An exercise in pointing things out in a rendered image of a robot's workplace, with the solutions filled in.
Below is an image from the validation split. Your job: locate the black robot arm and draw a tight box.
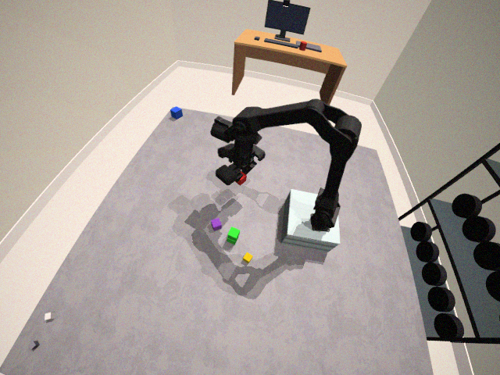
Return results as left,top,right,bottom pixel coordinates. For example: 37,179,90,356
210,98,362,232

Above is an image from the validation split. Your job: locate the red block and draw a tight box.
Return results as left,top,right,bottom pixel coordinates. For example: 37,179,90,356
235,172,247,186

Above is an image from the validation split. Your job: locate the purple cube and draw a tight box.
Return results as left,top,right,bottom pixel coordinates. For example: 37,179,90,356
211,218,221,231

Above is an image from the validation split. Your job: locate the small blue block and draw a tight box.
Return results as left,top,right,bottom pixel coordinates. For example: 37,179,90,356
170,107,183,120

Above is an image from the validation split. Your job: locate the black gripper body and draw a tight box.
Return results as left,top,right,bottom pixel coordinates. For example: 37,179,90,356
216,145,266,185

